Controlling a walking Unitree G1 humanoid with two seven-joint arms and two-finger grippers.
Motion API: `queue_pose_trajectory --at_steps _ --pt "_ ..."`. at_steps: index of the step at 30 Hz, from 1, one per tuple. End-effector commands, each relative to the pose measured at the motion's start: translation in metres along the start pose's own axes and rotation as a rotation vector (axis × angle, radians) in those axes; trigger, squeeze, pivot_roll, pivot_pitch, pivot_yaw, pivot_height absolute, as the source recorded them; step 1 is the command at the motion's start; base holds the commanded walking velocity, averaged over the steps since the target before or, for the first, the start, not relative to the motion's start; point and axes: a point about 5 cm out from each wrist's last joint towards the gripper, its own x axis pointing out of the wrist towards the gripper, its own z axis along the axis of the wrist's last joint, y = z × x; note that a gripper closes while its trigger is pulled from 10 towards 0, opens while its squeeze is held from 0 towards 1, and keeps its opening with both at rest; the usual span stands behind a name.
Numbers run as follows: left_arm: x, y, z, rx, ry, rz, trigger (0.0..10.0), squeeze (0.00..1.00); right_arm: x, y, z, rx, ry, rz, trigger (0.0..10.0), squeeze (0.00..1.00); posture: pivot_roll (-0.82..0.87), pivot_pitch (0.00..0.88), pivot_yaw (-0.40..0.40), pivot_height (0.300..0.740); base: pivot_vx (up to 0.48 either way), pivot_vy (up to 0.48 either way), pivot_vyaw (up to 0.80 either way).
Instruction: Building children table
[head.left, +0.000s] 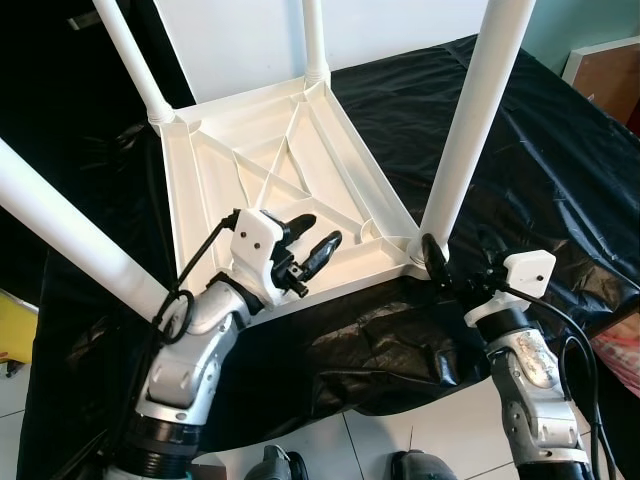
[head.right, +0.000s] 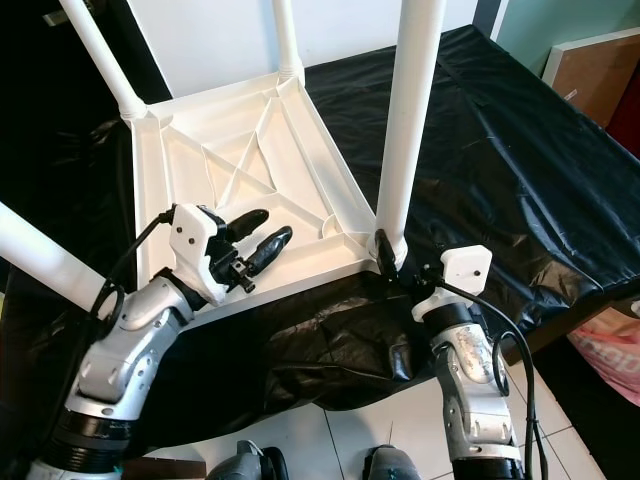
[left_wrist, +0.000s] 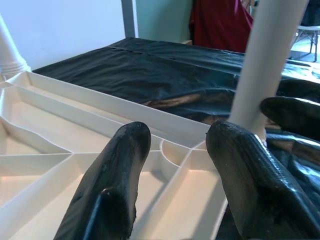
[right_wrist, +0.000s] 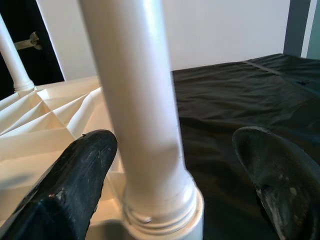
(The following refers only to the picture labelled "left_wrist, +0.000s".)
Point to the white plastic table top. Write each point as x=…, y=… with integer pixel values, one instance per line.
x=62, y=112

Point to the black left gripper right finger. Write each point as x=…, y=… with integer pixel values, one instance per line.
x=255, y=185

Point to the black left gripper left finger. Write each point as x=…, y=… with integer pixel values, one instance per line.
x=112, y=180

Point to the white plastic table leg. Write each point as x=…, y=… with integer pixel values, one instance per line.
x=267, y=50
x=10, y=55

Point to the dark red cloth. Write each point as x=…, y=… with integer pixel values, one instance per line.
x=220, y=25

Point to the black plastic table cover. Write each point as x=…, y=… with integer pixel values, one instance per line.
x=162, y=75

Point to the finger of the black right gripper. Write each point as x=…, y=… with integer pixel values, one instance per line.
x=295, y=115
x=300, y=88

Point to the grey door frame post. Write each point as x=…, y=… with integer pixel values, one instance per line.
x=129, y=17

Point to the white shell chair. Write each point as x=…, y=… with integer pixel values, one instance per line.
x=308, y=32

